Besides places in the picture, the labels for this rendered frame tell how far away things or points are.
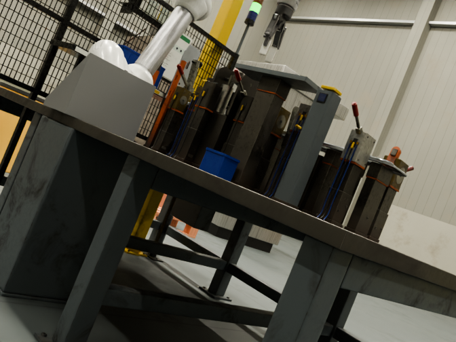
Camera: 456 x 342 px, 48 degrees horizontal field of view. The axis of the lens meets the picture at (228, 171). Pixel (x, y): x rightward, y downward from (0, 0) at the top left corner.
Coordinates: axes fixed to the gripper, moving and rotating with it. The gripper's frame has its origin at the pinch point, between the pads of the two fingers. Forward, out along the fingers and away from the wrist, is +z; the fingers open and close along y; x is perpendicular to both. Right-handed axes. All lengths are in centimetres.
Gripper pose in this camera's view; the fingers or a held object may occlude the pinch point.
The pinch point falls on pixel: (267, 52)
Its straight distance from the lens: 221.3
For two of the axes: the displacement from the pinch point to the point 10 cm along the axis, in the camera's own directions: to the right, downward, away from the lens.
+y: 3.4, 1.6, 9.3
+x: -8.6, -3.5, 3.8
